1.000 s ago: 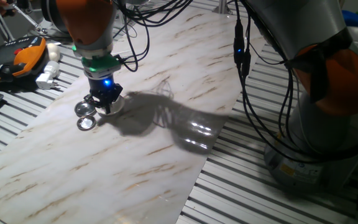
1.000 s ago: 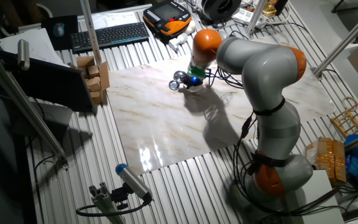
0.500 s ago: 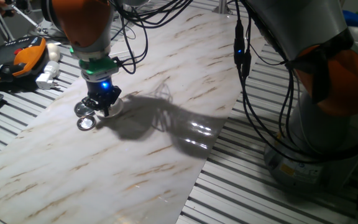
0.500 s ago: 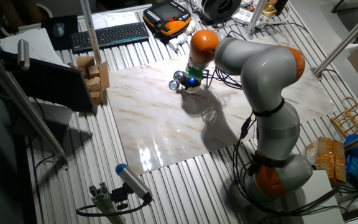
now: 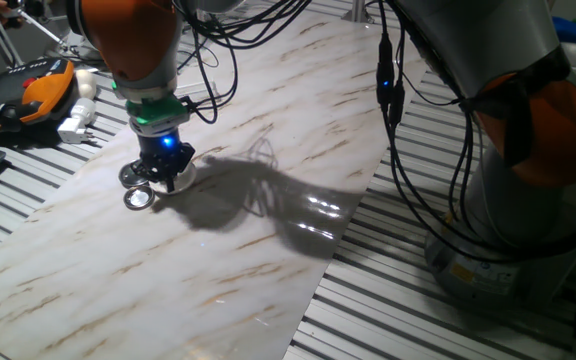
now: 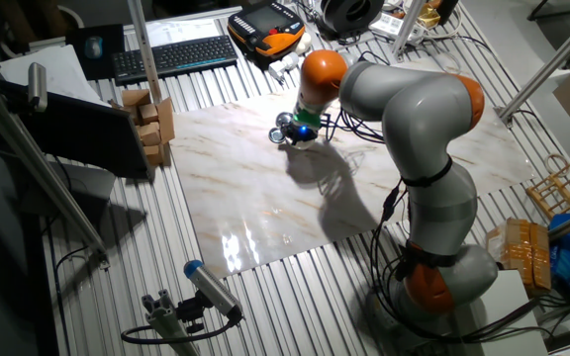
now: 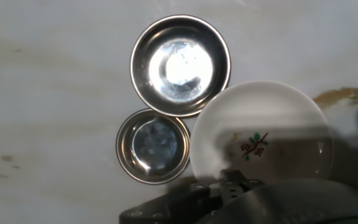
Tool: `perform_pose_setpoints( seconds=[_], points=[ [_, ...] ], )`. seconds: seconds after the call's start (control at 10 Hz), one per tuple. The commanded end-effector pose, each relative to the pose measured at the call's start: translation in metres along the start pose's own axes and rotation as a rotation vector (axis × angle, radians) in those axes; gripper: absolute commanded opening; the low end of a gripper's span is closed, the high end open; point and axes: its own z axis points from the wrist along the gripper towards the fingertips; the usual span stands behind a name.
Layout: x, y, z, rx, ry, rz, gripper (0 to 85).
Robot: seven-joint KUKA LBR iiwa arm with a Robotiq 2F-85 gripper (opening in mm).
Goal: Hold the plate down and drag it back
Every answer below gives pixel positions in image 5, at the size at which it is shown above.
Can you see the white power adapter plug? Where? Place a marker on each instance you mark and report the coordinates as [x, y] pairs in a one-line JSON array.
[[78, 120]]

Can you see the large steel bowl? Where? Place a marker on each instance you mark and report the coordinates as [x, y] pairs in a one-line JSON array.
[[128, 176]]

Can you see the cream egg-shaped object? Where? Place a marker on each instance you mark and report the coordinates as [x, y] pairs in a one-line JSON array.
[[86, 82]]

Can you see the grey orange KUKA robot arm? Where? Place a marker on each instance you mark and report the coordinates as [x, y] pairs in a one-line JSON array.
[[493, 40]]

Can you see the small steel bowl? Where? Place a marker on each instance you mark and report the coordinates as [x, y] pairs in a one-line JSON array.
[[139, 197]]

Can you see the white floral ceramic plate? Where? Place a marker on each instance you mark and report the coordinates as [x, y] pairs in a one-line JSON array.
[[185, 182]]

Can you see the orange black teach pendant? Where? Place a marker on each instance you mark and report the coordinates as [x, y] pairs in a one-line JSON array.
[[23, 95]]

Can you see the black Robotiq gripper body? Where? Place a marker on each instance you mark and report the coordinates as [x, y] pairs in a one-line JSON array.
[[160, 150]]

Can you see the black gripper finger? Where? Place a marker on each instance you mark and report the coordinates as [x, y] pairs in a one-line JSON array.
[[143, 169], [187, 157]]

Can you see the aluminium frame post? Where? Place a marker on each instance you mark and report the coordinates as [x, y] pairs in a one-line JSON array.
[[358, 10]]

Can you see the marble pattern table mat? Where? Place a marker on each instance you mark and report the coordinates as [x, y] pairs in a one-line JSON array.
[[218, 275]]

